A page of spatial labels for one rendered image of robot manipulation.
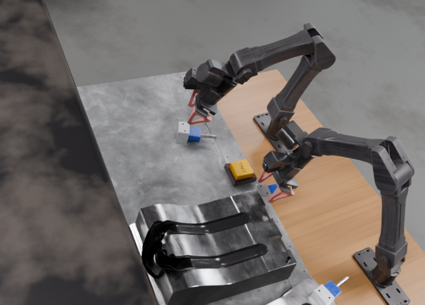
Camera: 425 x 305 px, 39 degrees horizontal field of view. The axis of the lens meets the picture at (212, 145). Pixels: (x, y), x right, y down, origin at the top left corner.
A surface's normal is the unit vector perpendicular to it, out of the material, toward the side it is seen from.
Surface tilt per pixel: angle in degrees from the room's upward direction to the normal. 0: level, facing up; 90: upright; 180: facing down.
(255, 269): 3
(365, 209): 0
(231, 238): 3
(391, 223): 89
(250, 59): 21
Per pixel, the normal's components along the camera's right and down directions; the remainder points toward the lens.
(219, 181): 0.18, -0.65
